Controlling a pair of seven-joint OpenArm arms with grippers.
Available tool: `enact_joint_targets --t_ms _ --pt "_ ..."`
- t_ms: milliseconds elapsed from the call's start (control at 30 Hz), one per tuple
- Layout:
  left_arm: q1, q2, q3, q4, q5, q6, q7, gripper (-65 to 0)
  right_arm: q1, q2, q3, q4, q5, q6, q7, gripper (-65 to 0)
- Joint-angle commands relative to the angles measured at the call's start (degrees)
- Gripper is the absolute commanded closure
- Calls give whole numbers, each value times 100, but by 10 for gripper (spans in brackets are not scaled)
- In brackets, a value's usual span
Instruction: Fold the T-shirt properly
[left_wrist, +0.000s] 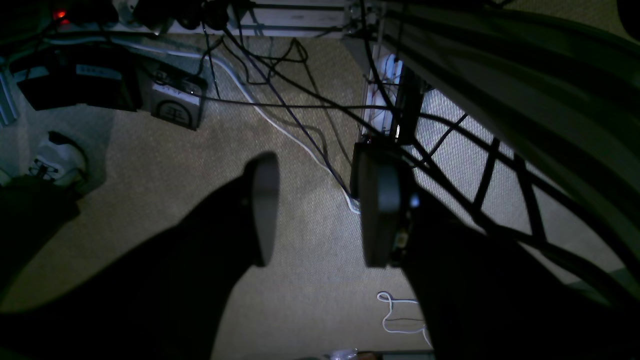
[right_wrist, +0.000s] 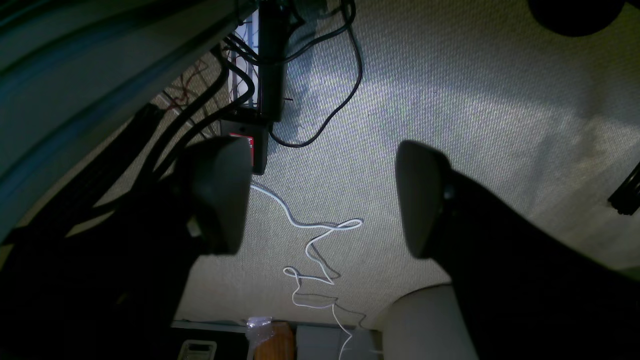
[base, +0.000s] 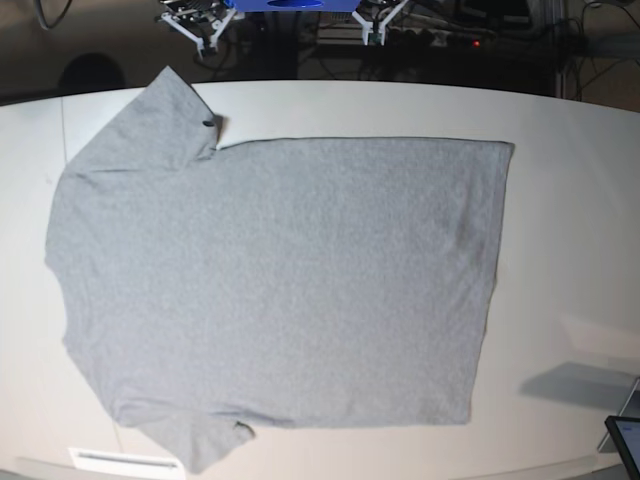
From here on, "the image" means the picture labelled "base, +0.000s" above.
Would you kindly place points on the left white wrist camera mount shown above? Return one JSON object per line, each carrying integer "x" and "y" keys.
{"x": 373, "y": 32}

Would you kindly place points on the blue plastic box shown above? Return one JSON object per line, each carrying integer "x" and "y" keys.
{"x": 251, "y": 6}

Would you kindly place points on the white flat label strip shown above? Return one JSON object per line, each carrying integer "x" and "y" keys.
{"x": 120, "y": 463}

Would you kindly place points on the grey T-shirt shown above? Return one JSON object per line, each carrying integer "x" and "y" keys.
{"x": 291, "y": 283}

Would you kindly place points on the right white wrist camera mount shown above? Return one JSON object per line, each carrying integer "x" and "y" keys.
{"x": 201, "y": 21}

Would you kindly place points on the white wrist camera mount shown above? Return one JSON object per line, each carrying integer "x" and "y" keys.
{"x": 373, "y": 32}
{"x": 201, "y": 21}

